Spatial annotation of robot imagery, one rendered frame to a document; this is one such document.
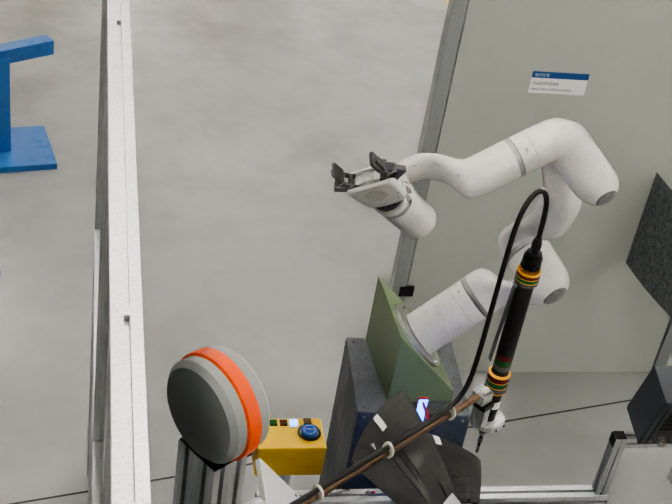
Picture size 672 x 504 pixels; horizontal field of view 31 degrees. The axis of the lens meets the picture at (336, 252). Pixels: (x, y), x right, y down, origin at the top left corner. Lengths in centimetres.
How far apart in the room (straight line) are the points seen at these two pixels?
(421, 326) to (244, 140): 304
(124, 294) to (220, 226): 378
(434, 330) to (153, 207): 256
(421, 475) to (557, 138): 78
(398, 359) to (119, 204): 146
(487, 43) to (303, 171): 203
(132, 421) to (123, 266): 30
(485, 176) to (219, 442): 116
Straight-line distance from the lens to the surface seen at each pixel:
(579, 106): 420
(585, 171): 272
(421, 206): 259
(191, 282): 500
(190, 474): 175
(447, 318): 309
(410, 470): 240
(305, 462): 282
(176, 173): 569
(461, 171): 261
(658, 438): 307
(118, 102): 199
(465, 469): 269
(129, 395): 144
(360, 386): 319
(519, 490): 313
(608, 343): 491
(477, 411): 233
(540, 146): 263
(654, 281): 450
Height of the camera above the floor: 301
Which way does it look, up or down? 35 degrees down
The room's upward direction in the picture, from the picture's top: 10 degrees clockwise
